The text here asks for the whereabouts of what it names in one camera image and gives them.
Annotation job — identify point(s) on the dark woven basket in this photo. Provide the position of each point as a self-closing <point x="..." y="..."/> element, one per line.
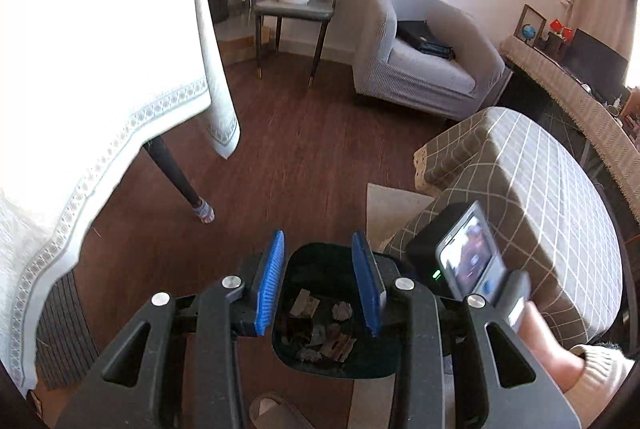
<point x="65" y="348"/>

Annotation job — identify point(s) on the grey dining chair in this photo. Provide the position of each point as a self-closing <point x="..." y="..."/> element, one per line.
<point x="300" y="3"/>

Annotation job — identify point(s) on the black trash bin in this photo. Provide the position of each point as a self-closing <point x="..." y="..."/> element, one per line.
<point x="305" y="336"/>

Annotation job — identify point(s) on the framed picture with globe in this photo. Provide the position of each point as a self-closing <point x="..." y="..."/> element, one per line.
<point x="530" y="26"/>

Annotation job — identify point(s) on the grey slipper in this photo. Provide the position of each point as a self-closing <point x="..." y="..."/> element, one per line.
<point x="269" y="411"/>

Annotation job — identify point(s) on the black monitor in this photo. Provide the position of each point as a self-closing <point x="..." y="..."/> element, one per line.
<point x="594" y="63"/>

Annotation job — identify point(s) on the beige cloth covered sideboard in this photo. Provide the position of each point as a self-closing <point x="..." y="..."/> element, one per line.
<point x="605" y="135"/>

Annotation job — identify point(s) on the white patterned tablecloth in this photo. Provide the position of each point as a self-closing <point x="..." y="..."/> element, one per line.
<point x="84" y="84"/>

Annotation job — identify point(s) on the black bag on armchair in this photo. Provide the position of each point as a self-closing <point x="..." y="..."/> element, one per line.
<point x="418" y="35"/>

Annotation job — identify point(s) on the person's right hand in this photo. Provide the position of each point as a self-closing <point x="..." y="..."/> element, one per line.
<point x="563" y="366"/>

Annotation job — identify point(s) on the white paper ball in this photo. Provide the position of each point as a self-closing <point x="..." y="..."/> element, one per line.
<point x="342" y="311"/>

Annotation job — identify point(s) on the white sleeve forearm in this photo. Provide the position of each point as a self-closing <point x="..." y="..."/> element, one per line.
<point x="605" y="370"/>

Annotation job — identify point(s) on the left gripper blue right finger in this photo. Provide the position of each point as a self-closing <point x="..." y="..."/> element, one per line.
<point x="371" y="288"/>

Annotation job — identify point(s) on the black table leg with sock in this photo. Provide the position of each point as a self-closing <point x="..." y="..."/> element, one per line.
<point x="161" y="155"/>

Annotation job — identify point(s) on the grey checked round tablecloth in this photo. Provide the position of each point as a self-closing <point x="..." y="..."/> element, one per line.
<point x="545" y="214"/>

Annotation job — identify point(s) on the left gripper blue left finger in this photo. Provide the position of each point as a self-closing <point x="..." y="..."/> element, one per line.
<point x="267" y="281"/>

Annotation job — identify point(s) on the grey armchair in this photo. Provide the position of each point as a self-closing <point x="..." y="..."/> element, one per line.
<point x="429" y="56"/>

